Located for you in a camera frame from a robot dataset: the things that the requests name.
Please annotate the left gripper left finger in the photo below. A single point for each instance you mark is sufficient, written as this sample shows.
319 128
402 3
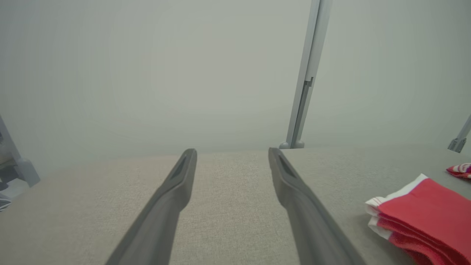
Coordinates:
162 217

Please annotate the red white basketball jersey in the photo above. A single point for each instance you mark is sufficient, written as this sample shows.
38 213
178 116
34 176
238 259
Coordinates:
460 171

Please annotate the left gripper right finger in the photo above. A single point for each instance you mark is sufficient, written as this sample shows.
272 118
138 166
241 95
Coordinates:
309 221

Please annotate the red white striped shorts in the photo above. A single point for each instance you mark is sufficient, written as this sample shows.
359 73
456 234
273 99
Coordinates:
434 217

